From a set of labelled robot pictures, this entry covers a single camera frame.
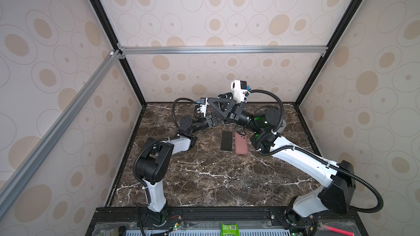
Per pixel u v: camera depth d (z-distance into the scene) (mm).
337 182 417
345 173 410
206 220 729
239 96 525
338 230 701
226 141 1005
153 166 488
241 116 522
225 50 903
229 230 695
